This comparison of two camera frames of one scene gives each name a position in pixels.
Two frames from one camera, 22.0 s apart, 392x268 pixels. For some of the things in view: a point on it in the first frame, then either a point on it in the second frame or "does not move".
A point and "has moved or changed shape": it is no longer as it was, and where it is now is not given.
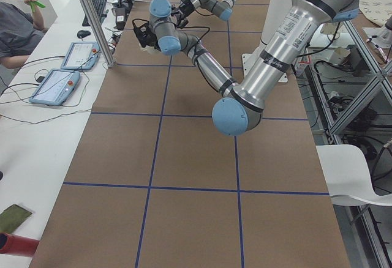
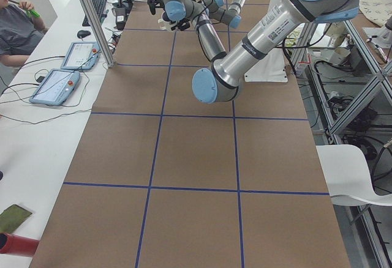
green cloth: x=11 y=218 does not move
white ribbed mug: x=150 y=50 has moved or changed shape
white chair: x=347 y=177 does not move
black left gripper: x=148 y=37 → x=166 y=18
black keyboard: x=98 y=5 does not move
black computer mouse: x=82 y=33 does not move
